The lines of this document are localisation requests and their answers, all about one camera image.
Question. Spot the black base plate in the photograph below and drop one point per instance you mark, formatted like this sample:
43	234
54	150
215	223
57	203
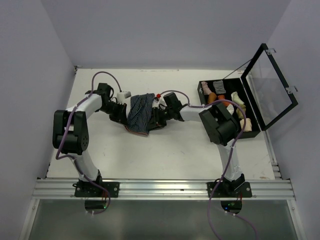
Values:
233	189
99	188

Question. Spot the black storage box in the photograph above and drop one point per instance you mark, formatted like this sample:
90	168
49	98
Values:
231	85

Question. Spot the striped blue cloth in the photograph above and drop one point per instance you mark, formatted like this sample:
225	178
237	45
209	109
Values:
140	113

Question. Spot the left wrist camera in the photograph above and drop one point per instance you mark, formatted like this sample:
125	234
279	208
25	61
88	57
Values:
123	96

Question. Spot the glass box lid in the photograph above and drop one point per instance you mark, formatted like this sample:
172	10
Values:
268	91

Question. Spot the grey striped rolled sock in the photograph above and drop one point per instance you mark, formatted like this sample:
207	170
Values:
219	87

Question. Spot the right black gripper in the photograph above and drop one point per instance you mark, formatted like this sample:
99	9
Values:
156	122

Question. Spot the pale green rolled sock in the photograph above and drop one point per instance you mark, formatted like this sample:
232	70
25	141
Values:
236	99

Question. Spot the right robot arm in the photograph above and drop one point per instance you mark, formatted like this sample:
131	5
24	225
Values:
220	126

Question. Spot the white rolled sock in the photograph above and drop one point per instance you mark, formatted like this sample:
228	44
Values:
230	109

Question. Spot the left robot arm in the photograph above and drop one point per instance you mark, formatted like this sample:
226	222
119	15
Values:
70	128

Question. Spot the aluminium rail frame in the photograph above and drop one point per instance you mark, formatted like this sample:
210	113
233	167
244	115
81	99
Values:
152	189

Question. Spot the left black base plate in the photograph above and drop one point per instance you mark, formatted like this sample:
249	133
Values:
99	188

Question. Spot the orange rolled sock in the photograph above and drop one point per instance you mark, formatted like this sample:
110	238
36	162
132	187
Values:
223	100

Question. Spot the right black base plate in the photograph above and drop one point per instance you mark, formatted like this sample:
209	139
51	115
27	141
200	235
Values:
233	189

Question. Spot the cream rolled sock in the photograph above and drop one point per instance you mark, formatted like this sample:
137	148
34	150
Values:
246	124

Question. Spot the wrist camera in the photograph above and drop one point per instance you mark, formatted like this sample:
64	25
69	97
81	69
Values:
158	100
123	96

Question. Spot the pink rolled sock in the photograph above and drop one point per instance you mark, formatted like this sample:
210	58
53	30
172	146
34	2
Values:
205	87

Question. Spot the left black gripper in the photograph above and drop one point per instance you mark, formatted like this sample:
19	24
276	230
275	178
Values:
121	116

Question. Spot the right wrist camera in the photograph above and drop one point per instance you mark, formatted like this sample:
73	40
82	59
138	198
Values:
158	100

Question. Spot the olive rolled sock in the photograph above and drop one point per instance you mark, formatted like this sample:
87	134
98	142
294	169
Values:
241	111

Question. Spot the brown rolled sock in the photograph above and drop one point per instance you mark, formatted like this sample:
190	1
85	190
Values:
211	98

